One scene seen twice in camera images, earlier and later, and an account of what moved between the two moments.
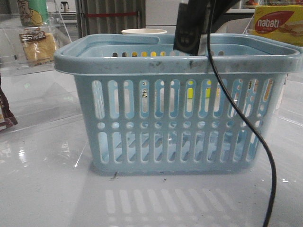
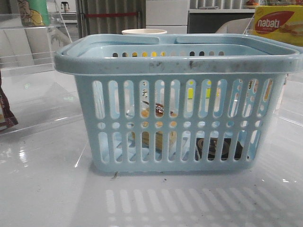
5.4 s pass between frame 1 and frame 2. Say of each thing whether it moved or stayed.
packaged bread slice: moved
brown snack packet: stayed
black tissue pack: moved
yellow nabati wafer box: stayed
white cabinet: stayed
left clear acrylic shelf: stayed
